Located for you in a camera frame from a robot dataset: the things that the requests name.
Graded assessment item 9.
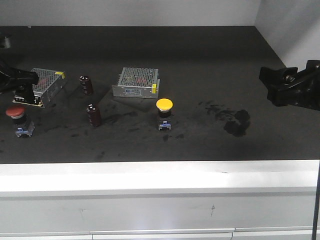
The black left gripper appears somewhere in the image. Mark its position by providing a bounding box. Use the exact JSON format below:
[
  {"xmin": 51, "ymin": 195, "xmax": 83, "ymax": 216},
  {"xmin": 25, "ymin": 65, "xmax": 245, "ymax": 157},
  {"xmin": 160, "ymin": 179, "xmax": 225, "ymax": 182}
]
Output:
[{"xmin": 0, "ymin": 58, "xmax": 39, "ymax": 104}]

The left mesh power supply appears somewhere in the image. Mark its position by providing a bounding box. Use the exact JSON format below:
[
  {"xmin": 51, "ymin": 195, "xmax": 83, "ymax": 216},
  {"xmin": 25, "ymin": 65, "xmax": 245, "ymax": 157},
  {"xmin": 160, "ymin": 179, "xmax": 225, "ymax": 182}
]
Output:
[{"xmin": 12, "ymin": 68, "xmax": 67, "ymax": 108}]

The mesh power supply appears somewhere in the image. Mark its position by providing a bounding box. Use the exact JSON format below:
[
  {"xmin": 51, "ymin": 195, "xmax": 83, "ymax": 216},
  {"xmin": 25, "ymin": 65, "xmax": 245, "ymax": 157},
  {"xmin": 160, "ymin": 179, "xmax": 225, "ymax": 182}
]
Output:
[
  {"xmin": 12, "ymin": 68, "xmax": 67, "ymax": 108},
  {"xmin": 112, "ymin": 67, "xmax": 160, "ymax": 99}
]

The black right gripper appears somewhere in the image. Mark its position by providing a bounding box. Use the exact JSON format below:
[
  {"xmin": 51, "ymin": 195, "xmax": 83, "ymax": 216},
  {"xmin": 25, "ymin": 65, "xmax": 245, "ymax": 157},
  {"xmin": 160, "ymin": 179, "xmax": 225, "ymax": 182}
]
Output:
[{"xmin": 259, "ymin": 60, "xmax": 320, "ymax": 111}]

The yellow mushroom push button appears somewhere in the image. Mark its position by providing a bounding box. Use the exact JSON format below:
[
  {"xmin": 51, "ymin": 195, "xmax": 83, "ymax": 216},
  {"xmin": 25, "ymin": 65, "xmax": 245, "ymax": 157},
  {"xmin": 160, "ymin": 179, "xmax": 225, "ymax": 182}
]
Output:
[{"xmin": 156, "ymin": 98, "xmax": 174, "ymax": 131}]

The front brown capacitor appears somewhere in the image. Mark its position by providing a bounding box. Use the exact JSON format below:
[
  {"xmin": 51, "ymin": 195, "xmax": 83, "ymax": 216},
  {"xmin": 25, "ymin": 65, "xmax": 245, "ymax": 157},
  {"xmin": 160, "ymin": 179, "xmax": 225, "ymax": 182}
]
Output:
[{"xmin": 86, "ymin": 103, "xmax": 102, "ymax": 127}]

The white cabinet drawer front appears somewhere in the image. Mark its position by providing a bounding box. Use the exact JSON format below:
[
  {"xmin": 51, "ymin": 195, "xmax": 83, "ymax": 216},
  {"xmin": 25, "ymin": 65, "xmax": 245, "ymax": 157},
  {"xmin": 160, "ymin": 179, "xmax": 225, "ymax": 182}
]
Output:
[{"xmin": 0, "ymin": 192, "xmax": 315, "ymax": 237}]

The black hanging cable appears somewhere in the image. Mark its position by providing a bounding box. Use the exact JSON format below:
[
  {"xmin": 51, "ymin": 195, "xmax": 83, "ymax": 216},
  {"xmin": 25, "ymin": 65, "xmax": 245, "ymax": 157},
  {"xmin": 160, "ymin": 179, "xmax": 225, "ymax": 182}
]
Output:
[{"xmin": 311, "ymin": 159, "xmax": 320, "ymax": 240}]

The red mushroom push button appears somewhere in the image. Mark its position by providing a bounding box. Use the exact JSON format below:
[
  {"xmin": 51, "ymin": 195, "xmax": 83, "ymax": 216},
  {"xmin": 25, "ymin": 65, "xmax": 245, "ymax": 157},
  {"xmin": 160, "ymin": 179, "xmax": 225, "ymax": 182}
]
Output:
[{"xmin": 5, "ymin": 104, "xmax": 35, "ymax": 138}]

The rear brown capacitor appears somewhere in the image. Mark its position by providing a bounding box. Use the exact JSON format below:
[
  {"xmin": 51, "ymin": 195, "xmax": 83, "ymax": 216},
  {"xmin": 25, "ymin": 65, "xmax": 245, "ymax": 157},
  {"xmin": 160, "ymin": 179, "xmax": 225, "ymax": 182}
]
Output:
[{"xmin": 79, "ymin": 75, "xmax": 94, "ymax": 95}]

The right mesh power supply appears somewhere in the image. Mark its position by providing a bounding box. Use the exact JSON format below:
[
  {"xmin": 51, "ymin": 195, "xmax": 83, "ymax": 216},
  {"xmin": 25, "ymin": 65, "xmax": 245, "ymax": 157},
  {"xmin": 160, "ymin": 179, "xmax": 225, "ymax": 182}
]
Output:
[{"xmin": 112, "ymin": 67, "xmax": 160, "ymax": 99}]

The brown capacitor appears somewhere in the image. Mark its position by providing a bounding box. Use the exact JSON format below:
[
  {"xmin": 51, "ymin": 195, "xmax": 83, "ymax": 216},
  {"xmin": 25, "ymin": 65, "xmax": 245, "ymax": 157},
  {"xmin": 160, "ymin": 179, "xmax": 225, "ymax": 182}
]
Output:
[
  {"xmin": 86, "ymin": 103, "xmax": 102, "ymax": 127},
  {"xmin": 79, "ymin": 75, "xmax": 94, "ymax": 95}
]

